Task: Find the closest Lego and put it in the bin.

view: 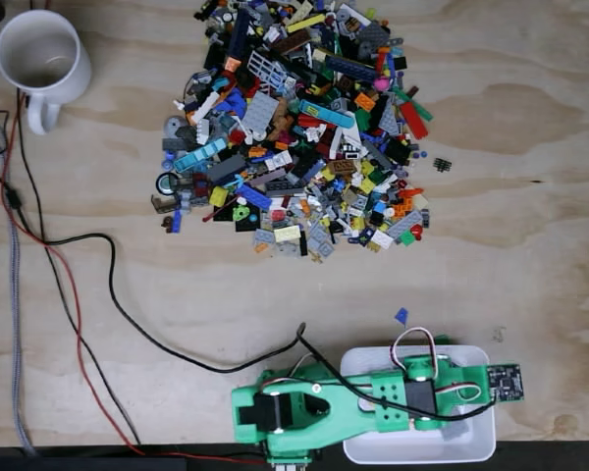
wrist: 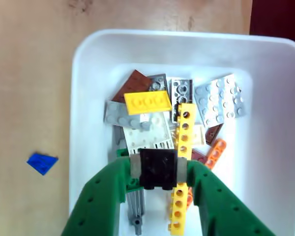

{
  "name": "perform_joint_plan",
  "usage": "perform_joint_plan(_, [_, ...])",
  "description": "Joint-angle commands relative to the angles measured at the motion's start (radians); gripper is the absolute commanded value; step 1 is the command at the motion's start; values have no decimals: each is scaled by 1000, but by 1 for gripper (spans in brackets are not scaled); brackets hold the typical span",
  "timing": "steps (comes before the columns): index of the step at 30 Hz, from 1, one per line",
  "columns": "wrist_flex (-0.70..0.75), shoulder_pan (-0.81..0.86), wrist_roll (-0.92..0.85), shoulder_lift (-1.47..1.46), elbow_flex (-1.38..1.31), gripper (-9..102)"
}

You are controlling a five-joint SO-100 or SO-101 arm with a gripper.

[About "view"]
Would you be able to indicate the grey wedge Lego plate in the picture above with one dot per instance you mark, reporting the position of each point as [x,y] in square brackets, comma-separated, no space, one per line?
[390,119]

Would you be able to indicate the dark grey Lego plate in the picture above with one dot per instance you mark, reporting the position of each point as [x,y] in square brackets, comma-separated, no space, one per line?
[373,34]

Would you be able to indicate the grey square Lego plate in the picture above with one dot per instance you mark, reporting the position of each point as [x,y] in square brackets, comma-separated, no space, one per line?
[260,110]

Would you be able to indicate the white small Lego plate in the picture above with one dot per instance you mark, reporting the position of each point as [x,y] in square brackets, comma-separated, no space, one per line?
[382,239]

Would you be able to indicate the black Lego tyre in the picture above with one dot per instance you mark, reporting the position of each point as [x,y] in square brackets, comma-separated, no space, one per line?
[166,182]

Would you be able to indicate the dark blue long Lego plate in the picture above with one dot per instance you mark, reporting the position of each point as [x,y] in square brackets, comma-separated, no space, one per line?
[348,66]

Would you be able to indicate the brown studded Lego brick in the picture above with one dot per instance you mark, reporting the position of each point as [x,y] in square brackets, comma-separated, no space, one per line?
[344,167]

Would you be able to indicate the cream Lego plate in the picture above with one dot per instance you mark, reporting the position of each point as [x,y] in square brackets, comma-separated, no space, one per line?
[287,234]

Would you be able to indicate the small blue Lego bar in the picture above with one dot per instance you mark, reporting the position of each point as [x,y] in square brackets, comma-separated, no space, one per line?
[176,223]

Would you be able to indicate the pink round Lego piece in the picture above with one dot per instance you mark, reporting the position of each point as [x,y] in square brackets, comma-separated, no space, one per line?
[383,83]

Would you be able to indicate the small blue wedge Lego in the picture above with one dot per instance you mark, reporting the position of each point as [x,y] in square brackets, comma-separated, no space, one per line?
[401,315]

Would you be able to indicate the light grey Lego plate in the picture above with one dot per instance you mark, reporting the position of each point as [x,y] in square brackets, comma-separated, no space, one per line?
[322,245]

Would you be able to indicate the red long Lego plate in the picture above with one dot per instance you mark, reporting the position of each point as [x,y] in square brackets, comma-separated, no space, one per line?
[414,120]

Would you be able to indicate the dark grey Lego brick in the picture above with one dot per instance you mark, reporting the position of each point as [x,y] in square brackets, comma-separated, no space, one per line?
[226,168]

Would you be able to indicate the yellow Lego brick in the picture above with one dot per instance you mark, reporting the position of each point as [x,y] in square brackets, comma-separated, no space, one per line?
[218,196]

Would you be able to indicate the grey round Lego piece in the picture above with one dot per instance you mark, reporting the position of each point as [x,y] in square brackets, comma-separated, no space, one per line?
[174,125]

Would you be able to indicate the dark blue long Lego brick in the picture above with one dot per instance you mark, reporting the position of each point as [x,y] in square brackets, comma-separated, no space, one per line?
[238,32]

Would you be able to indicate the lime green Lego piece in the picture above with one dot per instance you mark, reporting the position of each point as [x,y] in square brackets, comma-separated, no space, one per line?
[240,212]

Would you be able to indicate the tan Lego panel piece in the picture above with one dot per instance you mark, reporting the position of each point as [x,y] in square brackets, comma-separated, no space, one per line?
[159,204]

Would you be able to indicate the black camera circuit board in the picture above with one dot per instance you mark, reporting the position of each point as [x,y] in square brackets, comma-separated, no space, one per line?
[505,382]

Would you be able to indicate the yellow long Lego plate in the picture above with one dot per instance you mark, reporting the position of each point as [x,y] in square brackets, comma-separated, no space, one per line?
[304,23]

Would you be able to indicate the light blue long Lego plate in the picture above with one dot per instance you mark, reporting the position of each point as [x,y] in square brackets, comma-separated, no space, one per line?
[324,113]

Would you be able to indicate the orange Lego brick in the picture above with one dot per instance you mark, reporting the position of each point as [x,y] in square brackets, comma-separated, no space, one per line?
[364,100]

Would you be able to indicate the white lattice Lego piece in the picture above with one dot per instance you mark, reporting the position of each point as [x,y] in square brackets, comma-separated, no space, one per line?
[262,66]

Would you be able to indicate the small green Lego piece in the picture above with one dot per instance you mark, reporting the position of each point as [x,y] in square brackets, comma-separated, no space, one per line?
[442,338]

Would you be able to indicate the white plastic bin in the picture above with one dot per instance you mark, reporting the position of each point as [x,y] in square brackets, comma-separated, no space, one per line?
[422,449]

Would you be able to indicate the small black grille Lego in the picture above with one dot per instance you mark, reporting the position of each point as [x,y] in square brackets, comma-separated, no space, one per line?
[442,164]

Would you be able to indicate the white ceramic mug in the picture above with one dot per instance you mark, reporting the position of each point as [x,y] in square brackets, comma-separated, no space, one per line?
[71,73]

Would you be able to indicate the grey long Lego plate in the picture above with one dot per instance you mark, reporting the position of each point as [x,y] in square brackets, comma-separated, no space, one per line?
[408,225]

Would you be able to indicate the teal Lego car piece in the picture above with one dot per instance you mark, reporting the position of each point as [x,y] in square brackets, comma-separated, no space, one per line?
[198,154]

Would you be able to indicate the dark brown long Lego brick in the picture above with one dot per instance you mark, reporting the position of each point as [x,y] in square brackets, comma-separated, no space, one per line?
[292,44]

